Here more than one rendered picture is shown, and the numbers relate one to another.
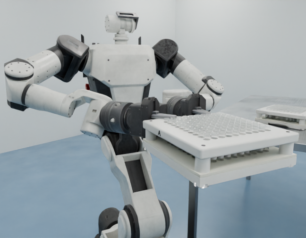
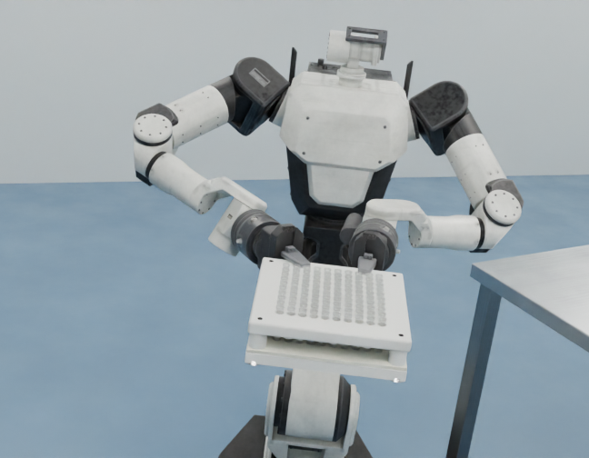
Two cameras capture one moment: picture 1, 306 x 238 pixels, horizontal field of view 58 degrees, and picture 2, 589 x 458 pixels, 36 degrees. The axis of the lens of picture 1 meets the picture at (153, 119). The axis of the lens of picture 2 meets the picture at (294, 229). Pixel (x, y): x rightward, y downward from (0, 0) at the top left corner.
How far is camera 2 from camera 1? 102 cm
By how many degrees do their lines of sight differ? 27
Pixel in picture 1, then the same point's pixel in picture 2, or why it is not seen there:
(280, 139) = (374, 341)
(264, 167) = (344, 368)
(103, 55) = (300, 108)
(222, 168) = (282, 351)
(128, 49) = (352, 102)
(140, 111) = (269, 241)
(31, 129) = (273, 139)
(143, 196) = not seen: hidden behind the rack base
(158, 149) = not seen: hidden behind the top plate
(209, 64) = not seen: outside the picture
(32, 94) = (158, 171)
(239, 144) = (304, 331)
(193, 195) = (464, 403)
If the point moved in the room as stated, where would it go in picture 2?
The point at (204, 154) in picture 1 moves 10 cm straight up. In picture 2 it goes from (253, 329) to (258, 268)
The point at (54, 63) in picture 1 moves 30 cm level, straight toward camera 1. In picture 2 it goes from (216, 112) to (175, 151)
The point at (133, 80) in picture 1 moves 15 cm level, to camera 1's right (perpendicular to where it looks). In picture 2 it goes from (349, 160) to (414, 176)
